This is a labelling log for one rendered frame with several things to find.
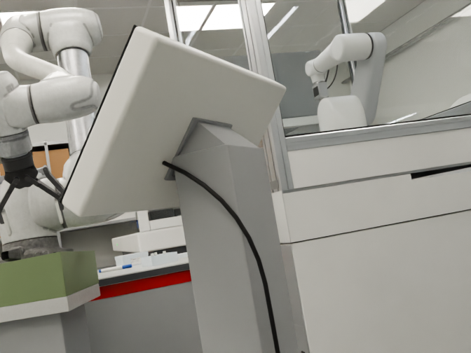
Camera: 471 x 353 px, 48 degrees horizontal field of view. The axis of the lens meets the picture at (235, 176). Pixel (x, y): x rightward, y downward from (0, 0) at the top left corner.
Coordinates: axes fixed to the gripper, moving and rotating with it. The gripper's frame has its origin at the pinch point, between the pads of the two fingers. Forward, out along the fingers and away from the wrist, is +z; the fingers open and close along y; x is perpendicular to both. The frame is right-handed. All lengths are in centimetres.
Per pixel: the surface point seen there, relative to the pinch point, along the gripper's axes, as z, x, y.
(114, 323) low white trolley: 54, -28, -14
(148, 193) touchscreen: -20, 53, -26
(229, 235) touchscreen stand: -13, 64, -38
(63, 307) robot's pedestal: 20.2, 12.6, -2.6
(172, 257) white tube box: 46, -50, -41
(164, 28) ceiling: -26, -377, -114
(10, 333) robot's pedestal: 27.1, 6.2, 12.9
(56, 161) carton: 90, -412, 13
